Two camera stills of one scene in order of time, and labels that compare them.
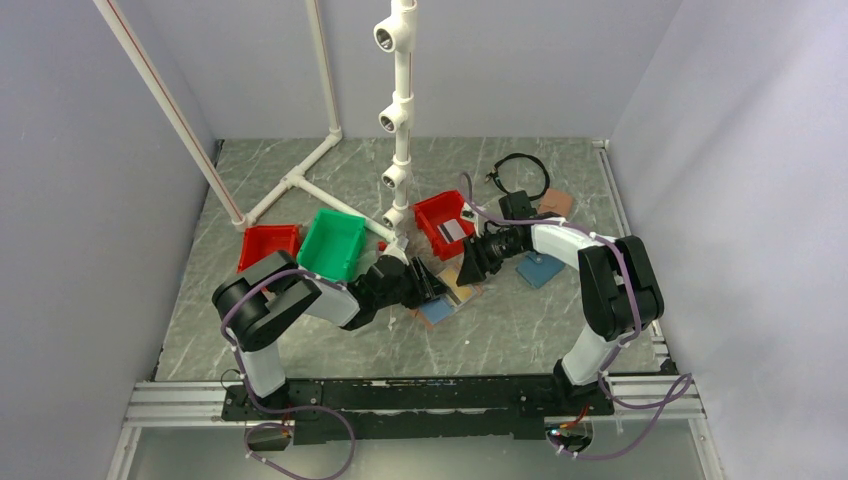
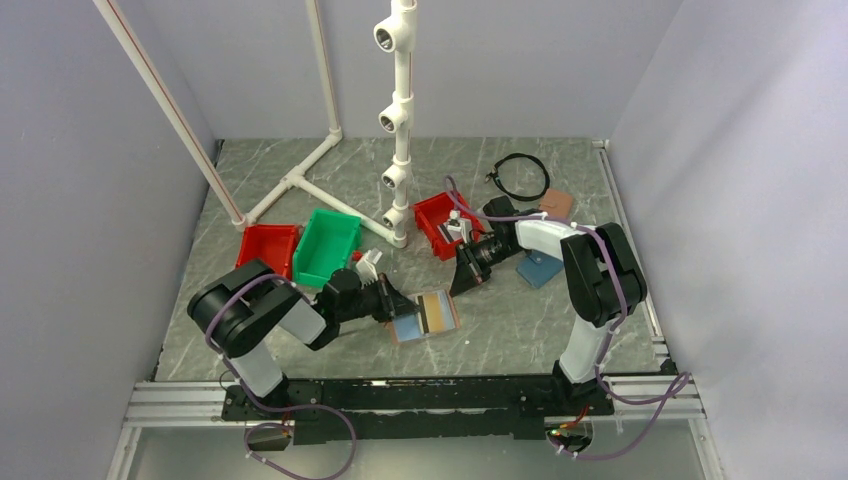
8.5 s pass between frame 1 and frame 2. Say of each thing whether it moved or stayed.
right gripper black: stayed
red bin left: stayed
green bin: stayed
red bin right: stayed
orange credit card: moved
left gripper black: moved
